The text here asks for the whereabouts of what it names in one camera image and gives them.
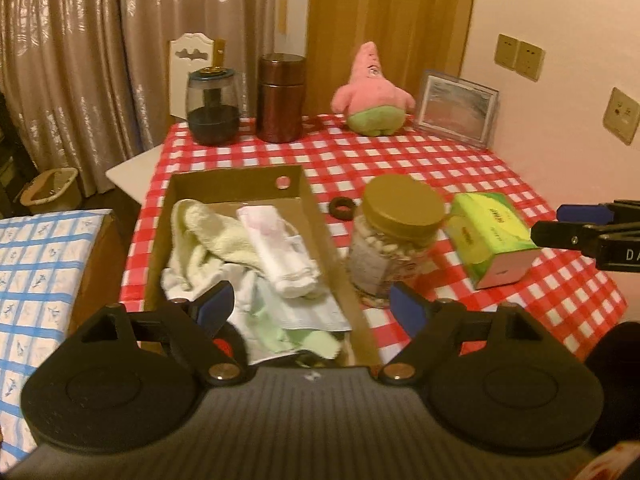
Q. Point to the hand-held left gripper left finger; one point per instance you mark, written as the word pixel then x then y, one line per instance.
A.
pixel 217 305

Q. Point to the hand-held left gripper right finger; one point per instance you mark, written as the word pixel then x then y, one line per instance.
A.
pixel 407 310

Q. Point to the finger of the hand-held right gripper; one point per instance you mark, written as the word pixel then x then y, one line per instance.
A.
pixel 565 235
pixel 585 213

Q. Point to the small white cloth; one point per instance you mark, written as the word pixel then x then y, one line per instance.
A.
pixel 247 301

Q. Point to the light green cloth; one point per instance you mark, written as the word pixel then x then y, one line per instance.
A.
pixel 280 334

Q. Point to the cream terry towel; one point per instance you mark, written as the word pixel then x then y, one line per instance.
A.
pixel 210 230

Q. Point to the cardboard box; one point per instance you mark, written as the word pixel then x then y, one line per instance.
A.
pixel 225 182

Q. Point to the green tissue box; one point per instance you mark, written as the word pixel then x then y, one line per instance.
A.
pixel 490 230

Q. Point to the cashew jar with gold lid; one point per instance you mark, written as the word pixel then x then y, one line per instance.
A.
pixel 400 205

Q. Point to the dark cloth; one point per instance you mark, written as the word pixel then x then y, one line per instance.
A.
pixel 617 385

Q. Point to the red checked tablecloth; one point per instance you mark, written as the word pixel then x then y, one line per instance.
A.
pixel 425 160

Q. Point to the white side table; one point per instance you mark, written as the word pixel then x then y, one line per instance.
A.
pixel 132 175

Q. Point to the blue checked bed sheet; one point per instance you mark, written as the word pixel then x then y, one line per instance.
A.
pixel 40 280

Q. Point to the glass jar with dark lid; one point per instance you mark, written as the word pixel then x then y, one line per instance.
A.
pixel 212 110

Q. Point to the beige waste bin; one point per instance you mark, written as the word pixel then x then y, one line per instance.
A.
pixel 55 196

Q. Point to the brown metal canister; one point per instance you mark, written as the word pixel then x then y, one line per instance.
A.
pixel 281 100

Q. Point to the pink starfish plush toy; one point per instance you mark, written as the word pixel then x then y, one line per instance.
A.
pixel 370 92

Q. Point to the white wooden chair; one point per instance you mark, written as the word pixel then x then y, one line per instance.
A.
pixel 182 70

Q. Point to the wooden door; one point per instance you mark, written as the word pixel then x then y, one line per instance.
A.
pixel 390 10

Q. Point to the grey patterned curtain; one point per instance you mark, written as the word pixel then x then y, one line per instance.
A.
pixel 75 60

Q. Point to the beige wall socket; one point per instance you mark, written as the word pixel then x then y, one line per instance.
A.
pixel 529 61
pixel 622 116
pixel 506 51

